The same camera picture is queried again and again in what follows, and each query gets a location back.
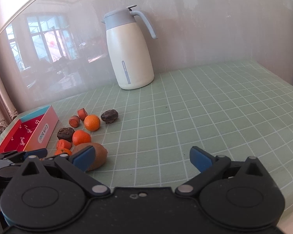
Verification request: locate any brown kiwi fruit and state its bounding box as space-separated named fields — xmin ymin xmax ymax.
xmin=72 ymin=143 xmax=108 ymax=172

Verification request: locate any dark brown fruit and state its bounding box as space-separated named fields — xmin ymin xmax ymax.
xmin=101 ymin=109 xmax=118 ymax=124
xmin=57 ymin=127 xmax=75 ymax=142

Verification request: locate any colourful cardboard box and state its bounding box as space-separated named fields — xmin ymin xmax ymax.
xmin=0 ymin=105 xmax=59 ymax=154

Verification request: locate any white and grey thermos jug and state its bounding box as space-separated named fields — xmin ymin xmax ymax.
xmin=102 ymin=5 xmax=157 ymax=90

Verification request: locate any red hawthorn piece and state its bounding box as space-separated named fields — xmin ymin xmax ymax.
xmin=69 ymin=115 xmax=80 ymax=128
xmin=77 ymin=108 xmax=88 ymax=121

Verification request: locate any orange tangerine front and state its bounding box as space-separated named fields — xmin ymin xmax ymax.
xmin=72 ymin=130 xmax=91 ymax=146

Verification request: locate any orange tangerine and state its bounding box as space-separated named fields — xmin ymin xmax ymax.
xmin=72 ymin=130 xmax=91 ymax=146
xmin=83 ymin=115 xmax=100 ymax=132

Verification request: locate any green grid tablecloth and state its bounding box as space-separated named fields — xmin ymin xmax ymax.
xmin=0 ymin=58 xmax=293 ymax=234

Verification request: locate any orange fruit piece front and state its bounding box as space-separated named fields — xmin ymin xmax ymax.
xmin=54 ymin=148 xmax=72 ymax=156

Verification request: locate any orange-red fruit piece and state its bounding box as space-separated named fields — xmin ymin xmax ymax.
xmin=56 ymin=139 xmax=72 ymax=150

